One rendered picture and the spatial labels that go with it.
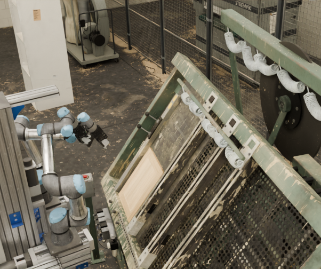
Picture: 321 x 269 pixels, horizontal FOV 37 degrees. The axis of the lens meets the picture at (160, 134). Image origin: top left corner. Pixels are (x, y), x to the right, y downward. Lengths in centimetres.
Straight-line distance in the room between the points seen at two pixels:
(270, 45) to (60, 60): 449
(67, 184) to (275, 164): 120
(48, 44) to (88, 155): 181
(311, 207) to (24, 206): 187
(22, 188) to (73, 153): 305
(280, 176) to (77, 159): 398
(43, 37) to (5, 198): 409
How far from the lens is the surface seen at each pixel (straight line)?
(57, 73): 728
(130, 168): 390
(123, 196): 389
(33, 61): 712
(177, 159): 331
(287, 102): 318
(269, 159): 259
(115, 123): 682
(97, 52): 874
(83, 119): 349
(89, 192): 418
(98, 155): 615
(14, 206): 332
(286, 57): 306
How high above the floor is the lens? 330
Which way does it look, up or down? 31 degrees down
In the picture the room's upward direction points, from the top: 2 degrees counter-clockwise
